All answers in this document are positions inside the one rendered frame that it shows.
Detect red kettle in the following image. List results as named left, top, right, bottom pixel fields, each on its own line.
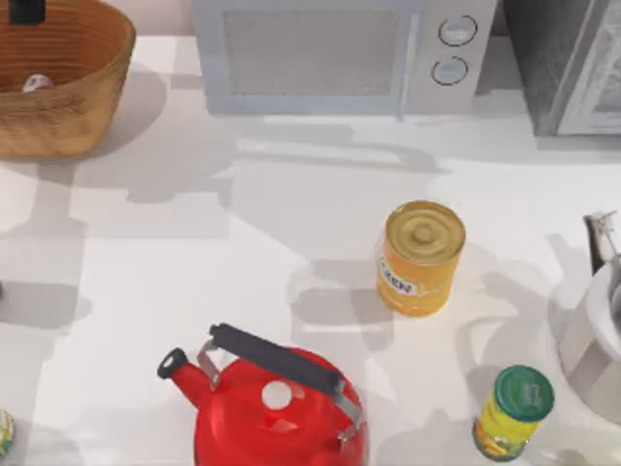
left=156, top=321, right=371, bottom=466

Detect pale microwave oven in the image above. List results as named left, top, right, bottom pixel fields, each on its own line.
left=189, top=0, right=500, bottom=122

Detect small white can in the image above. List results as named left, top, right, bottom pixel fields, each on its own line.
left=20, top=74, right=53, bottom=93

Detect microwave oven door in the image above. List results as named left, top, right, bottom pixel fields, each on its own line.
left=189, top=0, right=421, bottom=122

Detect round microwave knob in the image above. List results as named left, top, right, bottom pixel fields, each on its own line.
left=438, top=14, right=479, bottom=48
left=430, top=55, right=471, bottom=87

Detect grey cabinet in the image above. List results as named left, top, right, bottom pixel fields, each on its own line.
left=502, top=0, right=621, bottom=139

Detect white kettle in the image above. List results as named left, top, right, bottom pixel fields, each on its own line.
left=557, top=209, right=621, bottom=423

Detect black block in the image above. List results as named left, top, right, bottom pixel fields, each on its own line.
left=9, top=0, right=47, bottom=25

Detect yellow jar with green lid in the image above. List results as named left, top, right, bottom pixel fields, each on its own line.
left=473, top=364, right=556, bottom=460

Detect woven wooden basket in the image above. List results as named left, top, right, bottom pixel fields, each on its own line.
left=0, top=0, right=137, bottom=160

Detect green and white can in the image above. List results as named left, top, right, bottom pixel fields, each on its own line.
left=0, top=410, right=16, bottom=456

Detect yellow can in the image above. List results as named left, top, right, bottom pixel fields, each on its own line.
left=376, top=200, right=467, bottom=318

